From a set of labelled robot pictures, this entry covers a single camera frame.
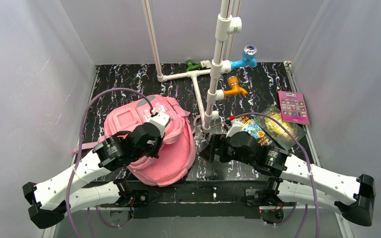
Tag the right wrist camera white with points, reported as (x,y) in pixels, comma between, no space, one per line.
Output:
(233,125)

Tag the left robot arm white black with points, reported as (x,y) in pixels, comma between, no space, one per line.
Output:
(51,200)

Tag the dark treehouse book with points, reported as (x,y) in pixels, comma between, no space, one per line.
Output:
(252,128)

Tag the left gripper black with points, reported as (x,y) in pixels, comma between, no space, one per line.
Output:
(153,144)

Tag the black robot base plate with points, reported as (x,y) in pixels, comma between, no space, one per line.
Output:
(202,199)

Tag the pink small book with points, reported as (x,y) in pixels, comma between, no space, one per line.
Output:
(293,107)

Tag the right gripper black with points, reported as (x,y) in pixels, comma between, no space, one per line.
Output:
(214,149)

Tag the white PVC pipe frame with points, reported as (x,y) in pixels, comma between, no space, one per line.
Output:
(226,25)

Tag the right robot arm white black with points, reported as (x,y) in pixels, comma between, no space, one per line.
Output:
(291,179)

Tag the green pipe valve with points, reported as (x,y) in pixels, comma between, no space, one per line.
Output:
(191,66)

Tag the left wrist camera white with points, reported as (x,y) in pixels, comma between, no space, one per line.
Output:
(161,120)

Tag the orange tap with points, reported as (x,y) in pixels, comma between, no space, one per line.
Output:
(235,87)

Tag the blue tap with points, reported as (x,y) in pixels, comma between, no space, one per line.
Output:
(248,59)

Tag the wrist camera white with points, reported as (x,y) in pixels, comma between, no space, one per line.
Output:
(161,120)
(233,125)

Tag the pink student backpack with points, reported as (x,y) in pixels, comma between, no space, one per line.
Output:
(177,153)

